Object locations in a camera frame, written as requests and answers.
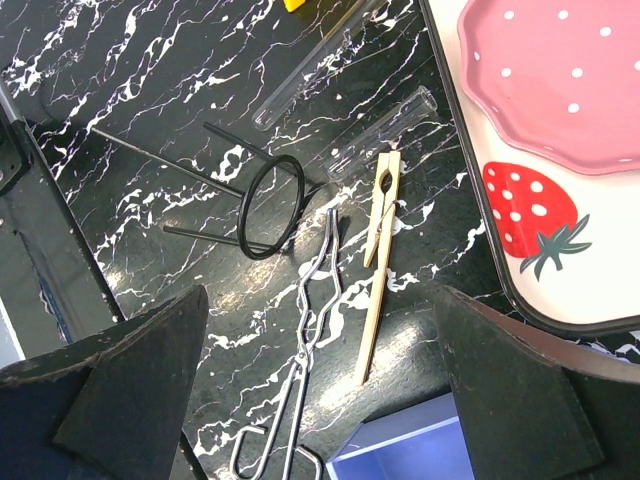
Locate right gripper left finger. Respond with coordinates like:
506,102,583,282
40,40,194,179
1,285,208,479

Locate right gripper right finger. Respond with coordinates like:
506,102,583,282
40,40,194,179
433,286,639,479

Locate glass test tube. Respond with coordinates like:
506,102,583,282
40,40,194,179
325,85,437,183
252,0,384,131

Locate blue plastic box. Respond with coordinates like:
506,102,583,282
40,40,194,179
326,393,474,480

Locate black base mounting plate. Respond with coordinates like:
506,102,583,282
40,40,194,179
1,85,126,357

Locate strawberry pattern tray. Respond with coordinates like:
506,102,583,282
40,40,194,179
422,1,639,337

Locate metal crucible tongs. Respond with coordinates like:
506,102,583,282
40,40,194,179
229,208,342,479

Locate wooden test tube clamp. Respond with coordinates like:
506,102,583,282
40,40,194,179
353,151,401,386

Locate pink polka dot plate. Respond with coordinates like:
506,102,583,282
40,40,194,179
457,1,639,175

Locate yellow test tube rack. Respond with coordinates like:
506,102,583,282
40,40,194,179
283,0,306,13

